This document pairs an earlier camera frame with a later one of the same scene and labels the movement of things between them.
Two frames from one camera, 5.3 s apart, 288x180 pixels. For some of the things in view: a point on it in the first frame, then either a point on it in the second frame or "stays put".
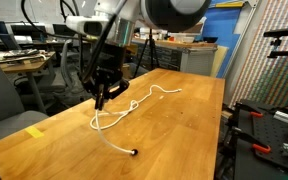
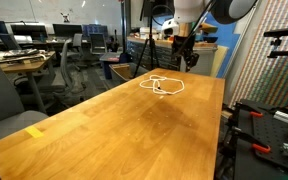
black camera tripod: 150,41 stays put
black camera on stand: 277,41 stays put
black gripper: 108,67 to 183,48
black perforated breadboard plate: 271,132 stays put
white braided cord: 102,129 to 157,87
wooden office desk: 25,61 stays put
